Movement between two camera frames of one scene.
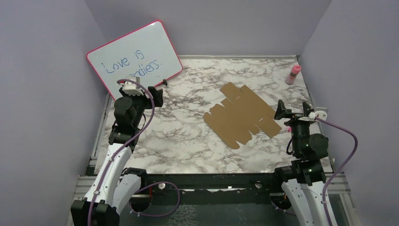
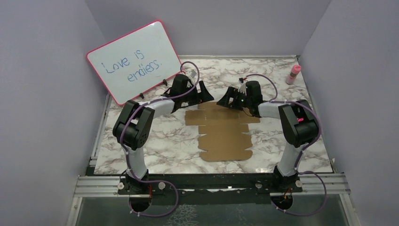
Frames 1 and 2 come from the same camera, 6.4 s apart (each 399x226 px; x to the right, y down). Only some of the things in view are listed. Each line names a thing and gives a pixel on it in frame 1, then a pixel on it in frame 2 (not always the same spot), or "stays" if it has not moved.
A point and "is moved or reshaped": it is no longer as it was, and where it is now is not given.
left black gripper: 157,96 to 199,97
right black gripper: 282,111 to 231,92
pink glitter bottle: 295,69 stays
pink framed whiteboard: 146,52 stays
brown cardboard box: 241,115 is moved or reshaped
